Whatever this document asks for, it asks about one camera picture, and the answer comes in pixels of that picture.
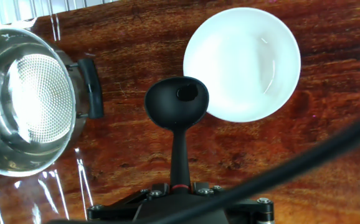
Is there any black plastic ladle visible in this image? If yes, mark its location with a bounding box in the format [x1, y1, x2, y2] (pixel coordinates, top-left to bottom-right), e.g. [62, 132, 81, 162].
[144, 76, 211, 192]

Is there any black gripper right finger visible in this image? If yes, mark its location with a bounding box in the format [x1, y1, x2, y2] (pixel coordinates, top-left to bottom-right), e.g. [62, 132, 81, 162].
[192, 182, 275, 224]

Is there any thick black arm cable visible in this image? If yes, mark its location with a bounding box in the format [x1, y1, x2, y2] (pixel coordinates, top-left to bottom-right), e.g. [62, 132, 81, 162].
[47, 107, 360, 224]

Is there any wood grain table mat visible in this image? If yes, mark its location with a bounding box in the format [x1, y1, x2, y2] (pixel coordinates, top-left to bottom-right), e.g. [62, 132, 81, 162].
[0, 0, 360, 224]

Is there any white ceramic bowl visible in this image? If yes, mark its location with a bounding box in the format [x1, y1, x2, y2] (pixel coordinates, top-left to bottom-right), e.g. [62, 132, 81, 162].
[182, 7, 301, 123]

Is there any steel pot with black handles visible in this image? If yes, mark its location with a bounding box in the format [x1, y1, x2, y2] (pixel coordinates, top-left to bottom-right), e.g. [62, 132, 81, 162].
[0, 27, 105, 177]

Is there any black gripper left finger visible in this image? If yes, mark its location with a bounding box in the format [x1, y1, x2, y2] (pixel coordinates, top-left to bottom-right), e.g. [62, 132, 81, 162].
[86, 182, 171, 224]

